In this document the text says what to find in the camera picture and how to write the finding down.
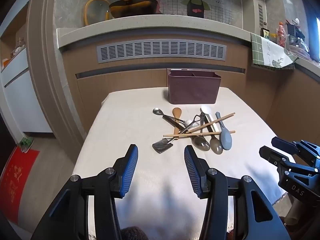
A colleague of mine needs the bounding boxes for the green slippers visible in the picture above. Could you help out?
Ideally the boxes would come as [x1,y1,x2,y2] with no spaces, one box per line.
[19,137,34,153]

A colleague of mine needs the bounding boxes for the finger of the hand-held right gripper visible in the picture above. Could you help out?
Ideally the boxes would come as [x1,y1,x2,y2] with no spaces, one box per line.
[271,136,320,162]
[259,146,318,179]

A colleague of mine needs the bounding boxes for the metal spatula with loop handle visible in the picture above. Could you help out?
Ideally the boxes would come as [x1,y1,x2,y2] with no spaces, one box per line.
[152,114,202,155]

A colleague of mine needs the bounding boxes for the dark-handled metal utensil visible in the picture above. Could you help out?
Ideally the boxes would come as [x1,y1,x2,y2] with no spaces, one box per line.
[162,115,184,130]

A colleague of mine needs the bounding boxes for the blue basket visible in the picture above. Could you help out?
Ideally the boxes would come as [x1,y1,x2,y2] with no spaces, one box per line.
[286,18,306,40]

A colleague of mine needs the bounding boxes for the dark metal spoon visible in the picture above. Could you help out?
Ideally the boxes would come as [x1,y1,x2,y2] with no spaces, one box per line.
[191,113,210,152]

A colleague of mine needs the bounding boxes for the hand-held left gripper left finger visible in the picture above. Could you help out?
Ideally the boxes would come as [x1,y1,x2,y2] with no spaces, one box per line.
[30,144,139,240]

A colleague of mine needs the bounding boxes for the green checked cloth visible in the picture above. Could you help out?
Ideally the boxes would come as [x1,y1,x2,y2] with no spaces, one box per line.
[250,32,300,70]

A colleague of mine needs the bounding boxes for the maroon plastic utensil holder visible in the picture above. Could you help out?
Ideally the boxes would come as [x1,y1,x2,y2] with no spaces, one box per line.
[167,69,222,105]

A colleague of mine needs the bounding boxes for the glass lid with yellow rim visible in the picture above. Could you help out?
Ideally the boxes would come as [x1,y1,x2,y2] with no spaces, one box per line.
[84,0,112,27]

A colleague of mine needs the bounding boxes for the red doormat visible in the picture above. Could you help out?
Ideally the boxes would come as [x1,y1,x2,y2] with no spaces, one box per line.
[0,146,40,225]

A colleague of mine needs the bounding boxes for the red packet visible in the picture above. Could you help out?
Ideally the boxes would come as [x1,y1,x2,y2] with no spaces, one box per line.
[276,21,287,47]

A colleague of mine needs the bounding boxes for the brown wooden cabinet front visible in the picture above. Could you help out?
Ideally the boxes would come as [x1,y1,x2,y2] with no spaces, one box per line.
[60,44,320,155]

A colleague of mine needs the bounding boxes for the grey-blue plastic spoon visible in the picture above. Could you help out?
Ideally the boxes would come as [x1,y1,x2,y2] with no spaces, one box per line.
[215,112,233,151]

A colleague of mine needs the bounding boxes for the long white plastic spoon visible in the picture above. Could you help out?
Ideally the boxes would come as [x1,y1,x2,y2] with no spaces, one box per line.
[200,105,222,134]

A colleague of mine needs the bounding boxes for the beige door frame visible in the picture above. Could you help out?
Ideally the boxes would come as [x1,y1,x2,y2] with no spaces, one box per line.
[27,0,88,162]

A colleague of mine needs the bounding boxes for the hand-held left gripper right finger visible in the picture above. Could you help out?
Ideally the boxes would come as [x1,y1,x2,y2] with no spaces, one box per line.
[184,145,292,240]

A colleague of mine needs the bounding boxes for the wooden chopstick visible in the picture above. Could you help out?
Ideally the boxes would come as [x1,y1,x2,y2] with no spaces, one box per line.
[187,112,236,133]
[163,130,236,138]

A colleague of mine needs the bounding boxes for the white wall switch panel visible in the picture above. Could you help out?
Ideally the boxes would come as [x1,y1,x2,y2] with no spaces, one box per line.
[257,2,267,28]

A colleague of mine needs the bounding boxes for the clear plastic bag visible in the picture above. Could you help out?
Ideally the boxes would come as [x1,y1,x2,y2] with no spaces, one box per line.
[285,36,313,61]

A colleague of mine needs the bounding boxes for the beige stone countertop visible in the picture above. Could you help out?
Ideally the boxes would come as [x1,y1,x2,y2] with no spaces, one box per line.
[56,14,320,85]

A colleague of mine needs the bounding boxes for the cartoon wall sticker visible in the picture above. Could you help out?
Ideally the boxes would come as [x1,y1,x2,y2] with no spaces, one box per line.
[136,0,233,20]

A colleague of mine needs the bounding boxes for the white cabinet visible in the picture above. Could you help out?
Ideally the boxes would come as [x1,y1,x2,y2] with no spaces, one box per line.
[0,46,54,133]

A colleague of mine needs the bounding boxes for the grey vent grille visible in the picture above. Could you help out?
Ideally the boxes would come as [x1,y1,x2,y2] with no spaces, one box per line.
[97,39,227,64]

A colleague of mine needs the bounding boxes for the small shiny metal spoon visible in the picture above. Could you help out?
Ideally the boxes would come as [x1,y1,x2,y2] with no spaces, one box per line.
[152,107,187,126]

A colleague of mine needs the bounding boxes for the wooden spoon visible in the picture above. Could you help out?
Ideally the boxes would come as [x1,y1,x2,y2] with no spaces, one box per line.
[172,107,182,141]

